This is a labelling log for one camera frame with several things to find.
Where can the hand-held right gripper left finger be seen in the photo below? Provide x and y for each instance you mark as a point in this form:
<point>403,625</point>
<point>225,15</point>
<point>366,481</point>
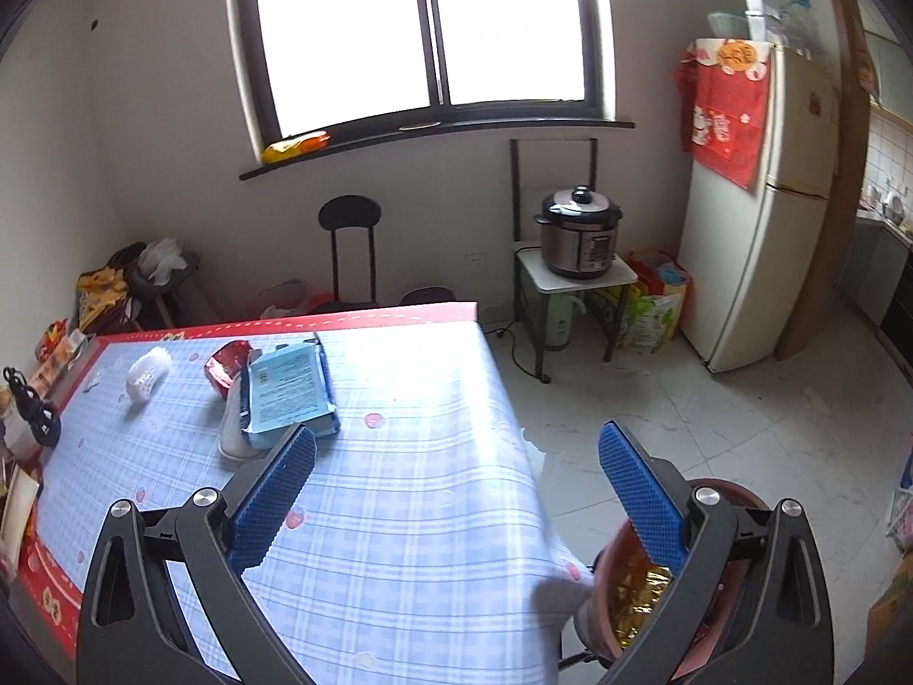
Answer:
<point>274,499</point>

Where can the yellow snack bags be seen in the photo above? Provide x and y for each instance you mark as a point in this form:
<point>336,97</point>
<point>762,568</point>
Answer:
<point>100,296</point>

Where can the grey kitchen cabinet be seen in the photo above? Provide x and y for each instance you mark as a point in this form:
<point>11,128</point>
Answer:
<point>867,264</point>

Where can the white foam fruit net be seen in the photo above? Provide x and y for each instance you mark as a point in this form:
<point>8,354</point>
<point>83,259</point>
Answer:
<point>146,373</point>

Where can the red printed table cover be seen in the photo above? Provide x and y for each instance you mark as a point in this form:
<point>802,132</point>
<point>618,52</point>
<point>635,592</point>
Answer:
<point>50,599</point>

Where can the black window sill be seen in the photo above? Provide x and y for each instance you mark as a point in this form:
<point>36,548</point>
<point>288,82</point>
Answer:
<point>499,130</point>

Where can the crumpled white bag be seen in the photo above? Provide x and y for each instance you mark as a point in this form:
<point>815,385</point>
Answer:
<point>160,257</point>

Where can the black round stool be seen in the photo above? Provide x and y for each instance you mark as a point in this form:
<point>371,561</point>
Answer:
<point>426,295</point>

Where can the pile of colourful packages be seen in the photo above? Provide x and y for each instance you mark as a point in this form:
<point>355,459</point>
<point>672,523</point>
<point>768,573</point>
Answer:
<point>902,506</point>

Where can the red foil wrapper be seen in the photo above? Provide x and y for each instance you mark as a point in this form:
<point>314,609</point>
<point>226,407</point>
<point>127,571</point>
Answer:
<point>228,364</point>

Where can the yellow snack packet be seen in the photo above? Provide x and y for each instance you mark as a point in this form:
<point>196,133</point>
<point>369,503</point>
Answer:
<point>292,147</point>

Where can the green thermos jug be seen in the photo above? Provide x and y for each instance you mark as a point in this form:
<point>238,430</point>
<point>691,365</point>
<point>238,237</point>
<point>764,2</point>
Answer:
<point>563,317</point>

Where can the cream refrigerator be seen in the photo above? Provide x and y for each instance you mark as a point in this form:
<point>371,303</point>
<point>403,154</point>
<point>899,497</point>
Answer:
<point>756,250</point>

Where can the blue cardboard box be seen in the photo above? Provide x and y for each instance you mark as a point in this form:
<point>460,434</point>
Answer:
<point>289,389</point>

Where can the colourful shopping bag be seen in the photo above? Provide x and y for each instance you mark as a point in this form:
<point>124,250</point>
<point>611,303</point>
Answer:
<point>653,307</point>

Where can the white kettle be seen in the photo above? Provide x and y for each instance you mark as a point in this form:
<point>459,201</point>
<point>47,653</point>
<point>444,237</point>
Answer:
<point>893,205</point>

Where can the black frame side table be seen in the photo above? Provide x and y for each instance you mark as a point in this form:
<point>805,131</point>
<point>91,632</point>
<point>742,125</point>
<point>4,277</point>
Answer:
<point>570,280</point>

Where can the pale upper kitchen cabinets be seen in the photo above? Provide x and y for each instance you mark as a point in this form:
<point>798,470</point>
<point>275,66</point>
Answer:
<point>891,71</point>

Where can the clear plastic bag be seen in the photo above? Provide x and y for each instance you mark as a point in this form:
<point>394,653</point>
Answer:
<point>793,21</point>

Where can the black framed window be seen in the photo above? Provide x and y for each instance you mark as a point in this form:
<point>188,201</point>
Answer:
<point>342,36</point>

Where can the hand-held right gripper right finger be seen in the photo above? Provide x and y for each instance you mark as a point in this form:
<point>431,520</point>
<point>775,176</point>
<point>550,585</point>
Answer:
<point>638,496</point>

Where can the white storage boxes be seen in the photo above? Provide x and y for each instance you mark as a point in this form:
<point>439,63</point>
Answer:
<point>756,11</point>

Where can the electric pressure cooker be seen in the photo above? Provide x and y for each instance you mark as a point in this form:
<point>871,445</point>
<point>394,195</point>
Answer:
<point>579,235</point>

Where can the gold foil wrapper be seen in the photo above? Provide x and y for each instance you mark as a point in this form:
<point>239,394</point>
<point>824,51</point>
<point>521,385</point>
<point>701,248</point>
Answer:
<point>635,603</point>

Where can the red round bin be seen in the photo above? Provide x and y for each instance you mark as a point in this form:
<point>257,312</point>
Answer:
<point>606,571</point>

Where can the wooden door frame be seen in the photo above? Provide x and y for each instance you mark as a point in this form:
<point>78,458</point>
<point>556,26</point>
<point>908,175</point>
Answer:
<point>849,228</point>

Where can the red printed cloth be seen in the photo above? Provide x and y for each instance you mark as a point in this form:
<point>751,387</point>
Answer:
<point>724,114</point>

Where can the blue plaid tablecloth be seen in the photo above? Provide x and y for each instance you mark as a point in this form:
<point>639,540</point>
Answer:
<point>414,514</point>

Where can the white wall outlet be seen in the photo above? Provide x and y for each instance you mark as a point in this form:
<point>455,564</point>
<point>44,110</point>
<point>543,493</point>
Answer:
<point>476,260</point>

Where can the dark low stool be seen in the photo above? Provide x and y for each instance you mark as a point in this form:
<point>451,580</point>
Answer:
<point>182,296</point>

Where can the black round back chair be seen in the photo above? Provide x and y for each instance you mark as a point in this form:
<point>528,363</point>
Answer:
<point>349,214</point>

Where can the cream paper envelope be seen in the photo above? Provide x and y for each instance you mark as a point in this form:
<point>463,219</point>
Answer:
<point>18,514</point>

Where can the clear plastic cups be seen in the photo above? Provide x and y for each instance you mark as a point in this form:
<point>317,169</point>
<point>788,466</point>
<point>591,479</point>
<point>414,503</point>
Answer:
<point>235,435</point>

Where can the small dark dish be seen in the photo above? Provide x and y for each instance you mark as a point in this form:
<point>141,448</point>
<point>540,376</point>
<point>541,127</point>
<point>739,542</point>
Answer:
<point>417,125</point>

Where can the black kitchen stove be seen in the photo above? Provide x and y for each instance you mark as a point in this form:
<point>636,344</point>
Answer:
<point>900,314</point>

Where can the clear floor bag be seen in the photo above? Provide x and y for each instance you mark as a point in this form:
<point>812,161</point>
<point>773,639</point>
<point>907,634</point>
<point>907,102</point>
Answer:
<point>282,300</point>

